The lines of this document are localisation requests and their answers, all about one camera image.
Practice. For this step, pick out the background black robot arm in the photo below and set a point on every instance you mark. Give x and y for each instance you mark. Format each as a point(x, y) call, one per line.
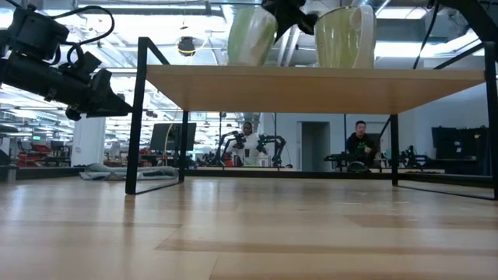
point(412, 155)
point(238, 140)
point(277, 145)

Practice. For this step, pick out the grey door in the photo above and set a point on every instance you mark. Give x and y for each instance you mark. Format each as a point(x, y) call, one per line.
point(316, 148)

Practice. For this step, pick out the black aluminium table frame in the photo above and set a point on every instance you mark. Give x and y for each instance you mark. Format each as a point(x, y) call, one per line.
point(214, 173)

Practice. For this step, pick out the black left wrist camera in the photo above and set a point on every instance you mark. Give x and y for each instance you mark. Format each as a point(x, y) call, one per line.
point(37, 35)

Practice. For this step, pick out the person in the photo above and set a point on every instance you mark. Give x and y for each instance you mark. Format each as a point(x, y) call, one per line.
point(362, 145)
point(249, 149)

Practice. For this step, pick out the black background cabinet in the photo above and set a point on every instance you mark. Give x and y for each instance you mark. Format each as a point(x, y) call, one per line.
point(459, 148)

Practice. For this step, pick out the wooden shelf black metal frame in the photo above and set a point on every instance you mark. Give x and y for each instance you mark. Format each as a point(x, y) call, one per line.
point(311, 89)

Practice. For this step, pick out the black background monitor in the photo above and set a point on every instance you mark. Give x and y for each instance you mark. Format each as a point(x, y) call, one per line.
point(171, 136)

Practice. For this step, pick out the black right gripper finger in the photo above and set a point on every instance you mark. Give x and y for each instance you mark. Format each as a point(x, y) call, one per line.
point(281, 25)
point(307, 24)

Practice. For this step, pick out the black round ceiling device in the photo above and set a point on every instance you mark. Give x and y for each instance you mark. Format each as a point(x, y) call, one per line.
point(186, 46)

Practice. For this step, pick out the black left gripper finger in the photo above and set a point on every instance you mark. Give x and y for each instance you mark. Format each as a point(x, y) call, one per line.
point(111, 107)

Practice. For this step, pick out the grey folded cloth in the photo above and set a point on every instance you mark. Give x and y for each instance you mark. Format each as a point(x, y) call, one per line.
point(116, 172)

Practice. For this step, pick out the white pillar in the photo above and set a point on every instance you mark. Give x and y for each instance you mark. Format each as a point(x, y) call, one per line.
point(88, 136)

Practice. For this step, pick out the pale yellow ribbed mug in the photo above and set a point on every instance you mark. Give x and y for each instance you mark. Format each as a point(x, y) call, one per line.
point(334, 39)

